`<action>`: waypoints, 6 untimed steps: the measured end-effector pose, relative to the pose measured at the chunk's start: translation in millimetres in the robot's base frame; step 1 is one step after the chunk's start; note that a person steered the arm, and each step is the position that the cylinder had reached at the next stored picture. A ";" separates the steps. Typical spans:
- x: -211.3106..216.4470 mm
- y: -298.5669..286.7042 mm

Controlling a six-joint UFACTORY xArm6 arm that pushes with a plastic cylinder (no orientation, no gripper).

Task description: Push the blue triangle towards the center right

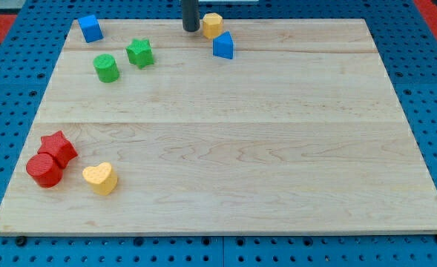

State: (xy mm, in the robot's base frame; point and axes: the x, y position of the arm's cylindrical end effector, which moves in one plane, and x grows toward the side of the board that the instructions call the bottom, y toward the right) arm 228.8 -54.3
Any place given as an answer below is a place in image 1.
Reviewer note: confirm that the blue triangle block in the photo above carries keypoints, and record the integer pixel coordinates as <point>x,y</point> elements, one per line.
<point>223,46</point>

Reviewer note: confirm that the green cylinder block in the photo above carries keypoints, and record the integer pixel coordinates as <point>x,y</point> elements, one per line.
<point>106,68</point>

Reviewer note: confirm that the red cylinder block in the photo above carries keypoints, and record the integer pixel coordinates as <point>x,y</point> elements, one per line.
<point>44,170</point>

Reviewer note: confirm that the yellow hexagon block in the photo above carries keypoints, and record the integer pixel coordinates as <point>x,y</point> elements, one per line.
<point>212,25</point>

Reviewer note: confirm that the green star block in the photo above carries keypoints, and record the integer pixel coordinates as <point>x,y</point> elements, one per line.
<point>140,53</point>

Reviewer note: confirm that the wooden board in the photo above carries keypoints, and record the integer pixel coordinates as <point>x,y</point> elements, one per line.
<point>300,134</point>

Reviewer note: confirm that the yellow heart block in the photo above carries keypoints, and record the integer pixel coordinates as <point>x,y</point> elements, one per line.
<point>101,178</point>

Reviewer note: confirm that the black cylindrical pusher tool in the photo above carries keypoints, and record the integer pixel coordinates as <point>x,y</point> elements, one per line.
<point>190,15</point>

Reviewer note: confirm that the blue cube block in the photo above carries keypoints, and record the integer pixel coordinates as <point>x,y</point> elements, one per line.
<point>90,28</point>

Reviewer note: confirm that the red star block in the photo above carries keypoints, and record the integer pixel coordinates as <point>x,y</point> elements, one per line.
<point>59,147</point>

